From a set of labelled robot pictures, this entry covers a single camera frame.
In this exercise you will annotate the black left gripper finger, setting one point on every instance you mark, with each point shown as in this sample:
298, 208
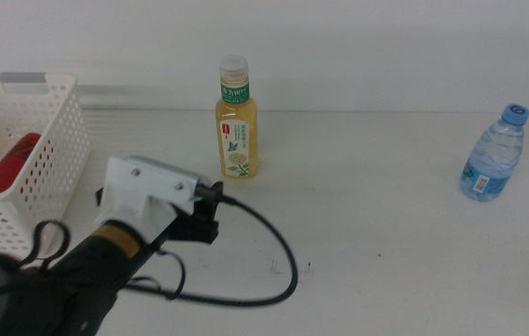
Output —
100, 196
209, 200

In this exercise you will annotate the yellow tea bottle green label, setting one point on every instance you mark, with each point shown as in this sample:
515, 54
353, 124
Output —
237, 140

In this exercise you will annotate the red cola can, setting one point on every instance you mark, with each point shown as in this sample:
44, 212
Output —
9, 163

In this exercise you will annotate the clear water bottle blue cap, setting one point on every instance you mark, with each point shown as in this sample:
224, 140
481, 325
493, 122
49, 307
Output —
495, 154

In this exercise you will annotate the white perforated plastic basket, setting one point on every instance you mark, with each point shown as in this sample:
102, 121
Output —
59, 140

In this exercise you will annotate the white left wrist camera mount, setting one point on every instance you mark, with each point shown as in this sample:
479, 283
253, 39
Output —
143, 191

